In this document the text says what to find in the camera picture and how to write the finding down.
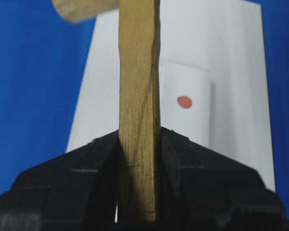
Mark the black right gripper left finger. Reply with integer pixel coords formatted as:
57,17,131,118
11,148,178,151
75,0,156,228
0,131,120,231

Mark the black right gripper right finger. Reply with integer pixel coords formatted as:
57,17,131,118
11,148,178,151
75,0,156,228
161,128,287,231

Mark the wooden mallet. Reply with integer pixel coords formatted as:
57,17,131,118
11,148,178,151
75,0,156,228
53,0,160,223

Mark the red dot mark far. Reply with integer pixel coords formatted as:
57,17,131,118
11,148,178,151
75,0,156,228
177,96,193,109

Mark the small white raised board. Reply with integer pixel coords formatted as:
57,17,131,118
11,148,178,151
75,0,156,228
160,63,211,148

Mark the blue table mat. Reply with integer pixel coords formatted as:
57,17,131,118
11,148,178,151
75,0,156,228
0,0,289,218

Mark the large white foam board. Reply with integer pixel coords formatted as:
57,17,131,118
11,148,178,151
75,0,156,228
68,0,276,191

